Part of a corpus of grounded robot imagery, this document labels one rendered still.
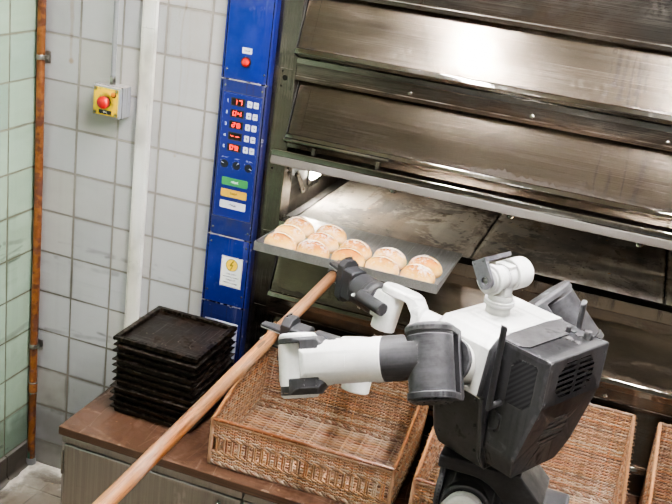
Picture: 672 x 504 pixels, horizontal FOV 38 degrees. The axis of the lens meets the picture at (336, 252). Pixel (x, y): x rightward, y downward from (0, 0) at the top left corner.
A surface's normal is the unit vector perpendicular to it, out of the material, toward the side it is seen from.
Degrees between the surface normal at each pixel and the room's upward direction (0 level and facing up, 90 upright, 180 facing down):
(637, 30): 90
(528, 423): 90
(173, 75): 90
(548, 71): 70
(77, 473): 90
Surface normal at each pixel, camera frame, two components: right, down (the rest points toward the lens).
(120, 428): 0.13, -0.93
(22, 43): 0.94, 0.22
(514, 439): -0.74, 0.14
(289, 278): -0.26, -0.05
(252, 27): -0.33, 0.29
